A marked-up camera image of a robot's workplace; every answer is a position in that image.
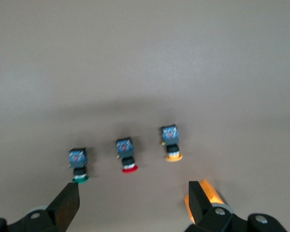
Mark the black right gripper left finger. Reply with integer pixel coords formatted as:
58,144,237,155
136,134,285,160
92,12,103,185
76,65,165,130
0,182,81,232

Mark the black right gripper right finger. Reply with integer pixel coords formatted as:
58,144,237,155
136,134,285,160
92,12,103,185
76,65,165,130
185,180,289,232

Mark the yellow push button switch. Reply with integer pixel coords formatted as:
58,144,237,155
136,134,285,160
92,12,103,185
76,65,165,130
160,125,184,163

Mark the red push button switch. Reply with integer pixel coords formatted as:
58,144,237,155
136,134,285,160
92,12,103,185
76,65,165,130
115,137,139,174

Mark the green push button switch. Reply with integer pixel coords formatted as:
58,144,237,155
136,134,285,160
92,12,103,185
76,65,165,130
68,147,90,185

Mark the orange and black button box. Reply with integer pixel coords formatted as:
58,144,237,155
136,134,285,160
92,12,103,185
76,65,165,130
184,178,227,224

